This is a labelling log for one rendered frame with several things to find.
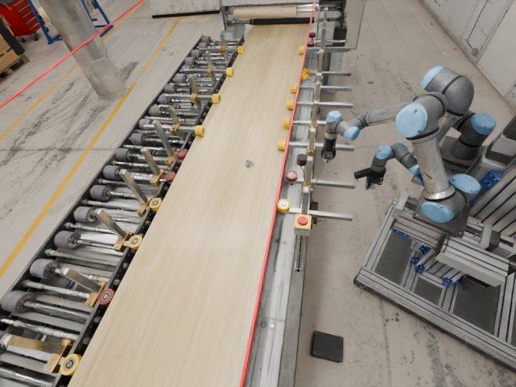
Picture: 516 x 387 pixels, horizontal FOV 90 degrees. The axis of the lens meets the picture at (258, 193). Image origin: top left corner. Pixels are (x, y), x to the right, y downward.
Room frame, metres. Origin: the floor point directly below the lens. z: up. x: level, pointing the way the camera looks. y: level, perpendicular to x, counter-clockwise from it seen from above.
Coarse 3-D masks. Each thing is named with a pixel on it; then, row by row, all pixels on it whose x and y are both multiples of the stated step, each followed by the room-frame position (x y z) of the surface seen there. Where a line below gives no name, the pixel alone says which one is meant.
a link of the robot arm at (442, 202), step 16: (432, 96) 0.83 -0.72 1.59; (400, 112) 0.81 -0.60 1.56; (416, 112) 0.76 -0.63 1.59; (432, 112) 0.76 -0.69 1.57; (400, 128) 0.78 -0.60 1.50; (416, 128) 0.73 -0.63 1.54; (432, 128) 0.72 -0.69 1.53; (416, 144) 0.72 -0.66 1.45; (432, 144) 0.70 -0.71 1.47; (432, 160) 0.66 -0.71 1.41; (432, 176) 0.63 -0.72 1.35; (432, 192) 0.60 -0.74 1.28; (448, 192) 0.57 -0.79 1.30; (432, 208) 0.55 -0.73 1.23; (448, 208) 0.52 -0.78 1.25
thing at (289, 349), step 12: (324, 60) 3.04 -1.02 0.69; (312, 108) 2.12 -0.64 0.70; (312, 168) 1.35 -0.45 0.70; (312, 192) 1.13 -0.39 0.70; (300, 204) 1.03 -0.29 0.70; (300, 276) 0.52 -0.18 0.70; (300, 288) 0.46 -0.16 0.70; (288, 300) 0.40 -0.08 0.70; (300, 300) 0.39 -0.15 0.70; (288, 312) 0.34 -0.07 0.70; (300, 312) 0.34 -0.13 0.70; (288, 324) 0.29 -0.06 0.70; (288, 336) 0.23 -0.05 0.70; (288, 348) 0.18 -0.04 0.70; (288, 360) 0.13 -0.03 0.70; (288, 372) 0.08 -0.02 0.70; (288, 384) 0.03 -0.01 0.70
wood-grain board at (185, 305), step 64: (256, 64) 2.74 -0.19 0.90; (256, 128) 1.69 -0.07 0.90; (192, 192) 1.12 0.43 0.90; (256, 192) 1.04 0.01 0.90; (192, 256) 0.65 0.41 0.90; (256, 256) 0.60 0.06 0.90; (128, 320) 0.37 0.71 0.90; (192, 320) 0.32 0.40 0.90; (128, 384) 0.11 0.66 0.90; (192, 384) 0.08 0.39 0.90
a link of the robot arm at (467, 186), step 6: (456, 174) 0.68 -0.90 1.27; (462, 174) 0.68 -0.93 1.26; (450, 180) 0.66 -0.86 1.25; (456, 180) 0.64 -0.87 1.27; (462, 180) 0.64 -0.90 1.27; (468, 180) 0.64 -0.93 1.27; (474, 180) 0.64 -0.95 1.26; (456, 186) 0.62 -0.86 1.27; (462, 186) 0.61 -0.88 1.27; (468, 186) 0.61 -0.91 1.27; (474, 186) 0.61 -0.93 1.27; (480, 186) 0.61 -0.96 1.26; (462, 192) 0.59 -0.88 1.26; (468, 192) 0.58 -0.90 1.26; (474, 192) 0.58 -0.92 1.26; (468, 198) 0.57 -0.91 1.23
